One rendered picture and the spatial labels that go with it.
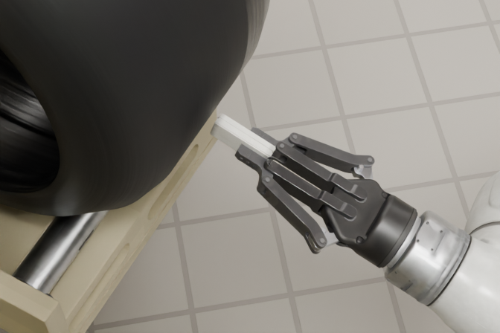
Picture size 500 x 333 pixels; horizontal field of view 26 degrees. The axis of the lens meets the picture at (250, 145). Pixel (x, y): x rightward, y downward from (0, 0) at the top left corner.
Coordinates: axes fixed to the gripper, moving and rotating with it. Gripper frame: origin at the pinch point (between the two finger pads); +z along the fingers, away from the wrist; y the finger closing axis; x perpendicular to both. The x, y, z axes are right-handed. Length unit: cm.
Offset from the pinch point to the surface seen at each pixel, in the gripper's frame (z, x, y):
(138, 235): 5.1, 18.9, 8.3
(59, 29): 15.4, -28.5, 15.8
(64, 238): 10.9, 10.8, 16.5
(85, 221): 10.1, 11.1, 13.3
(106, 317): 9, 105, -7
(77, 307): 5.9, 15.9, 20.7
